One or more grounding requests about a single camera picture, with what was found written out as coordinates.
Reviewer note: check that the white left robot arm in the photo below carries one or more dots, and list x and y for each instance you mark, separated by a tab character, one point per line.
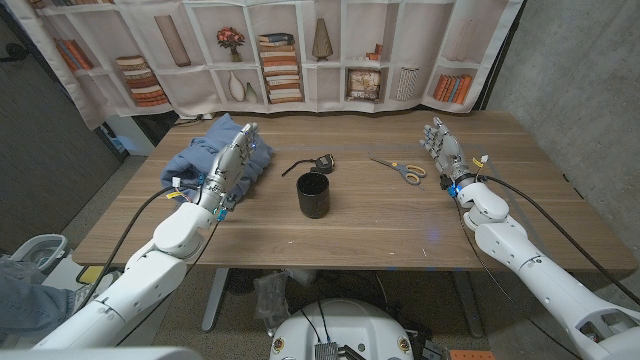
150	280

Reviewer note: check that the grey metal table leg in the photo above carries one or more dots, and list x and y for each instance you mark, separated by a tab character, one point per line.
215	300
470	305

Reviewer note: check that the white cabinet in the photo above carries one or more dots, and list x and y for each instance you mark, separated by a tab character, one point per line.
132	137

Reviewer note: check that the black cup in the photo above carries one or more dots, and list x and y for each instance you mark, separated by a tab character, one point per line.
313	200

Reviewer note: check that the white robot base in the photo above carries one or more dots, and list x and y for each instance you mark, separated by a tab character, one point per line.
345	325

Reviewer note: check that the person's leg in jeans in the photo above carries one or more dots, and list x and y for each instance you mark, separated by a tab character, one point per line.
30	305

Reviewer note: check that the printed bookshelf backdrop cloth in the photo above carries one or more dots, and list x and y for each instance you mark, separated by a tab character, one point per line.
430	40

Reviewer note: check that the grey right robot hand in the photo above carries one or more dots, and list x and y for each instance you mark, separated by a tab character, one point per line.
447	150

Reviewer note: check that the blue hoodie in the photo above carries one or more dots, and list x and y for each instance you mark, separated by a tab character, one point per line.
192	155

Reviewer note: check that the clear plastic bag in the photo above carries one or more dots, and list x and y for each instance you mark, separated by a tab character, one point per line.
272	297

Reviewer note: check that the yellow black foot pedal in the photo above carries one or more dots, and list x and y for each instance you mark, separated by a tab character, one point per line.
91	274

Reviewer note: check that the white robot chest cover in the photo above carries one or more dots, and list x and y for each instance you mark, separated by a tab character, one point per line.
100	354

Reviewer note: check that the white grey round bin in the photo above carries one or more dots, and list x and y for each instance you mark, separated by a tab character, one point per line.
40	250

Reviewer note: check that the white power strip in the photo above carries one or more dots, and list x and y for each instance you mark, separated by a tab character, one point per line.
197	117

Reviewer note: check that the grey white sneaker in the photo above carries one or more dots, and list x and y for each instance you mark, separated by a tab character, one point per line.
85	295

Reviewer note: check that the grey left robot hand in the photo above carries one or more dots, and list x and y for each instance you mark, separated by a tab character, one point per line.
227	167

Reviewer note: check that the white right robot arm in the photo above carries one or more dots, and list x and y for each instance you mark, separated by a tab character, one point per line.
550	290

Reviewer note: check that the orange box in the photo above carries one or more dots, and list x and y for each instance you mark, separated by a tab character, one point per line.
472	355

